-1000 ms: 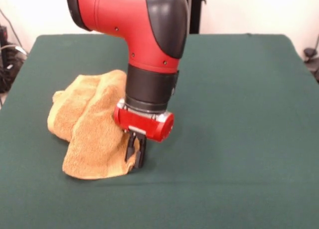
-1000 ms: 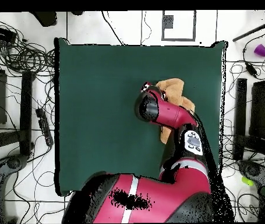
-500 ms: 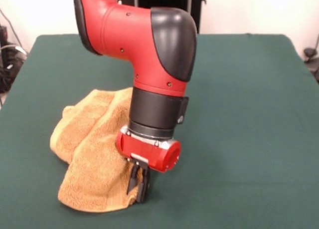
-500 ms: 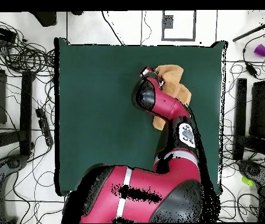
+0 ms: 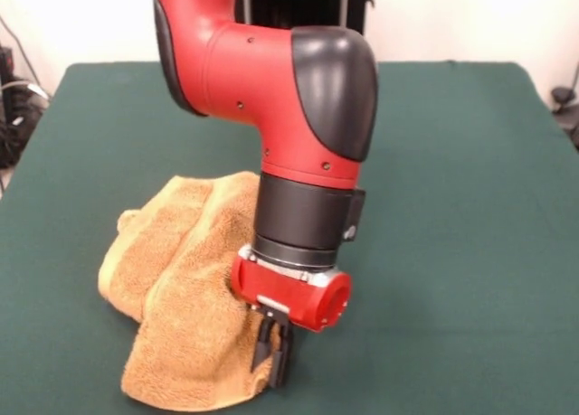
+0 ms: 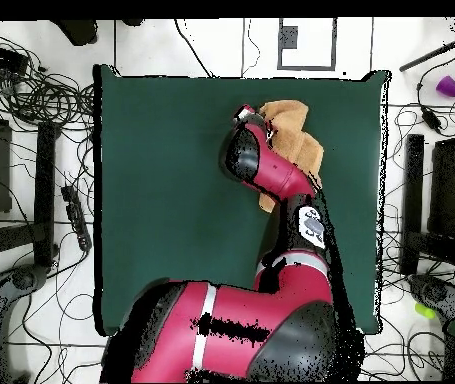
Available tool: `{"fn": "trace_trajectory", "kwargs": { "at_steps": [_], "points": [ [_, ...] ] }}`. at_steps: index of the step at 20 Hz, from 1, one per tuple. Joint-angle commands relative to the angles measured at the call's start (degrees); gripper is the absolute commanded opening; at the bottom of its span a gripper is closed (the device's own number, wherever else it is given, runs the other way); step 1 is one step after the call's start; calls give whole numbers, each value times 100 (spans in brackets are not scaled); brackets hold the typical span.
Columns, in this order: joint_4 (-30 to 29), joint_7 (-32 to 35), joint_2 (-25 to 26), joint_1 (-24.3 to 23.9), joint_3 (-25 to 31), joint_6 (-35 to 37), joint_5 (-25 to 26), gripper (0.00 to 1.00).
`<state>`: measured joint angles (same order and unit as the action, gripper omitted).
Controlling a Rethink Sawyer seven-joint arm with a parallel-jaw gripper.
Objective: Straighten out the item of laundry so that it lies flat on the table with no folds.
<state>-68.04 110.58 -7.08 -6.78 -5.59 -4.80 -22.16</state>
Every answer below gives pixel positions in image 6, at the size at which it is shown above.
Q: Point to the dark green table cloth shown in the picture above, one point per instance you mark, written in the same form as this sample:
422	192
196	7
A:
163	200

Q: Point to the black power adapter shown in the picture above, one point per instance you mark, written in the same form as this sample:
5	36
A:
431	119

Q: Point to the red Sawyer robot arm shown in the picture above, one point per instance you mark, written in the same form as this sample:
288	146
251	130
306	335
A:
251	320

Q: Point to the black tripod pole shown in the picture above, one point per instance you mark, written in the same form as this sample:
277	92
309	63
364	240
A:
431	54

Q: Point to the black upright bar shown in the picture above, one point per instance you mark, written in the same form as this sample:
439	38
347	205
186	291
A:
45	192
414	192

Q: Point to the purple cup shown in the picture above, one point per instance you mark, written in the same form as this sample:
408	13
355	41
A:
448	86

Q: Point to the dark grey stand foot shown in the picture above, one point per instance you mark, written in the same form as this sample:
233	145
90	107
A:
23	278
439	294

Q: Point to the orange terry towel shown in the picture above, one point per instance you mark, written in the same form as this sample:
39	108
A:
295	136

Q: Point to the black power strip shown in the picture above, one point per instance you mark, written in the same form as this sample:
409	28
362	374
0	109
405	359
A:
76	218

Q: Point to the dark rounded object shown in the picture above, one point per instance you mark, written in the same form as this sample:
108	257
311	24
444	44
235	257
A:
79	32

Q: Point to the dark grey square patch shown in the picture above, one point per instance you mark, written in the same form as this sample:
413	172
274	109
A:
289	36

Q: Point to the yellow-green small object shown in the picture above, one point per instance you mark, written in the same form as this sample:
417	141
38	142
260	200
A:
425	310

